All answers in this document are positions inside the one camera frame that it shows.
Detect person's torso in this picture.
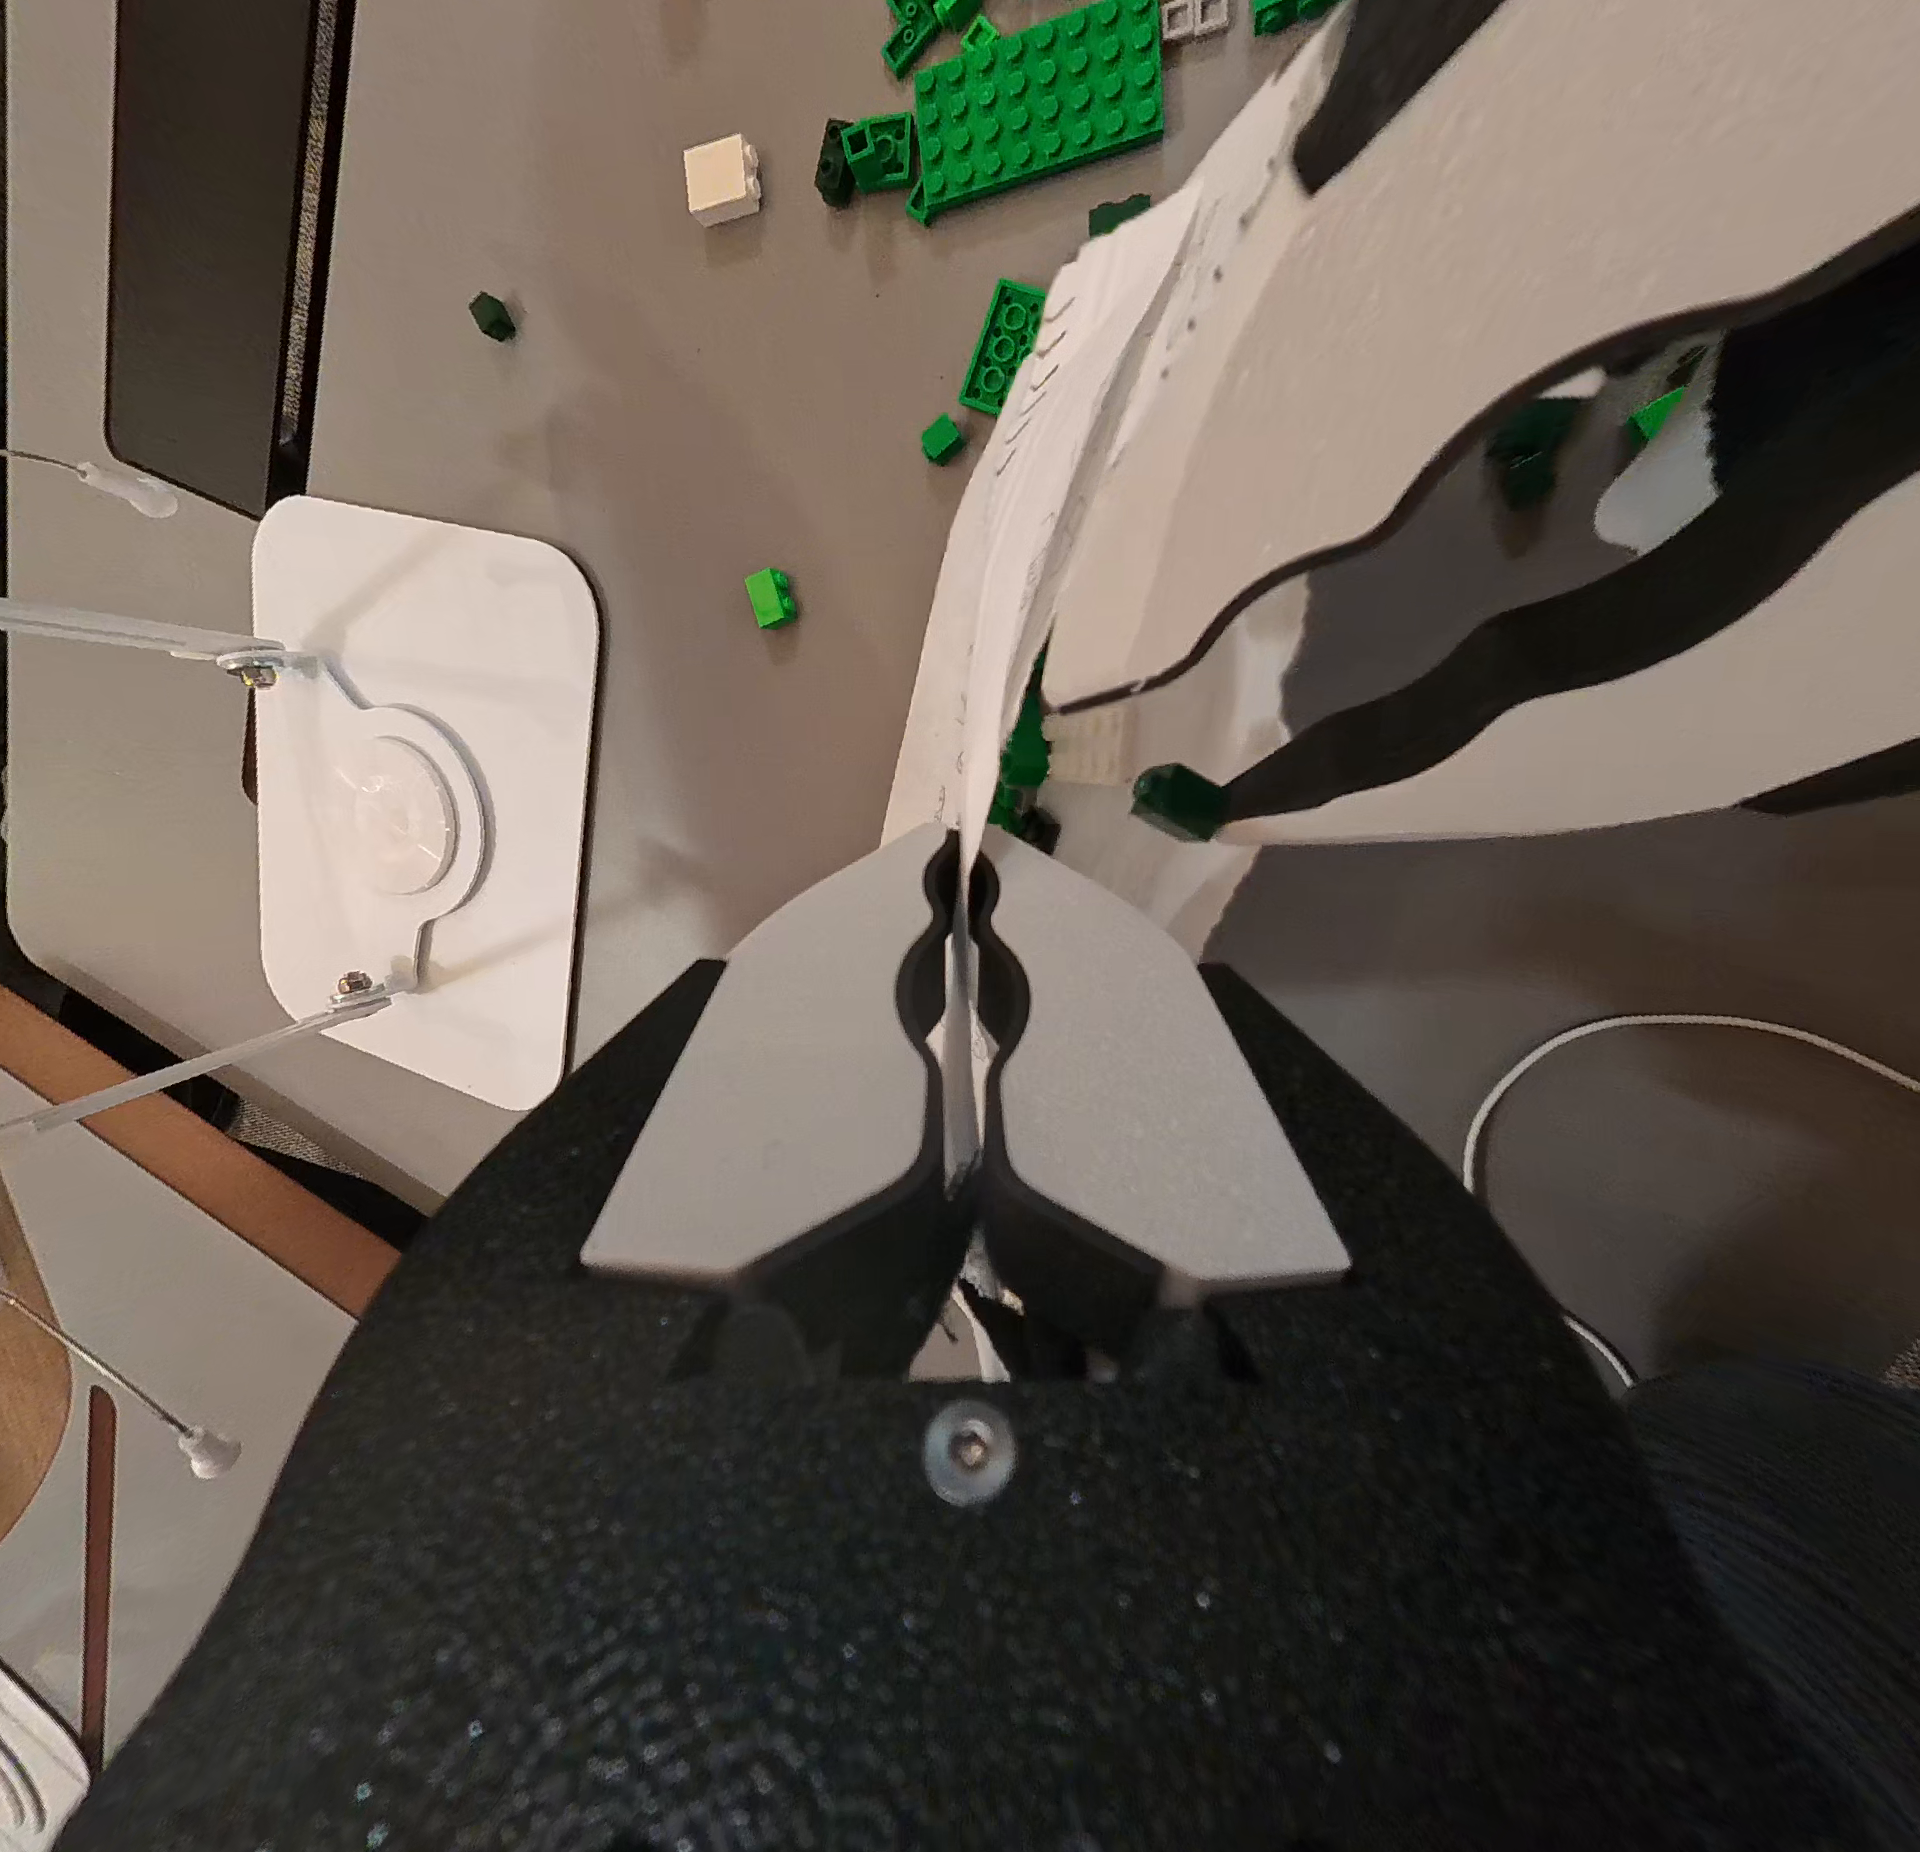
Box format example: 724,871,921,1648
1628,1356,1920,1852

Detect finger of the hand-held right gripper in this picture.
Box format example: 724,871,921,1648
1044,0,1920,716
1221,231,1920,849

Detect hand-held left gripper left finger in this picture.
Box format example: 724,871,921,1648
580,828,982,1378

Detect white cable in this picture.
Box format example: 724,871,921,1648
1467,1012,1920,1388

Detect white printed paper bag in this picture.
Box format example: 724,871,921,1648
884,43,1351,1305

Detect green rectangular plate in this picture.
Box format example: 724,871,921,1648
959,278,1051,417

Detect green studded plate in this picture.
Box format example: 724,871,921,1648
906,0,1169,228

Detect white desk with wooden edge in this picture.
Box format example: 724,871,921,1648
0,980,399,1780

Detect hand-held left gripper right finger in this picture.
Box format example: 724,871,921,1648
980,840,1357,1383

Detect white tipped wire arm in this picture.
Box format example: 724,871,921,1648
0,1289,242,1480
0,450,178,517

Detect grey desk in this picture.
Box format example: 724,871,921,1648
6,0,1920,1404

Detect black tablet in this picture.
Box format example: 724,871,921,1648
106,0,361,517

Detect white brick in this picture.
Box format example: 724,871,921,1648
682,135,764,230
1594,440,1721,551

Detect white plate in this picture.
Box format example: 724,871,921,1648
1050,703,1144,789

